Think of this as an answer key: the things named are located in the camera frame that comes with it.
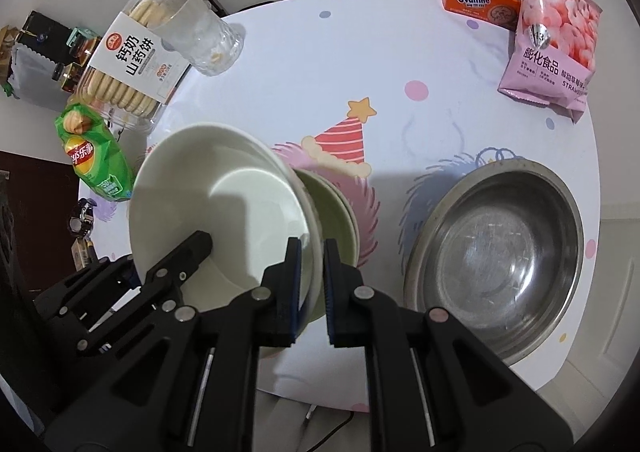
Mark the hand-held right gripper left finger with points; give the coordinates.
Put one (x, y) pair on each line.
(296, 277)

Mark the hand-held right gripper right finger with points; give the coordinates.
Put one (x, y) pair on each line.
(328, 294)

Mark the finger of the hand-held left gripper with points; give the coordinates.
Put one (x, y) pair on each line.
(90, 287)
(195, 242)

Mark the white ribbed bowl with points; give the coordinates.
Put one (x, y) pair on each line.
(200, 182)

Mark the large green ribbed bowl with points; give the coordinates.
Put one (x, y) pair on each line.
(325, 207)

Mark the green chip bag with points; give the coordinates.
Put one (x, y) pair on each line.
(95, 157)

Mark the clear plastic biscuit container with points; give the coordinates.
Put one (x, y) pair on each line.
(130, 62)

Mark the clear glass cup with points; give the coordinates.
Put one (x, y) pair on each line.
(205, 37)

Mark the printed white tablecloth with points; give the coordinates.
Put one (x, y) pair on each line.
(400, 82)

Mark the pink snack bag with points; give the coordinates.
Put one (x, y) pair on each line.
(555, 42)

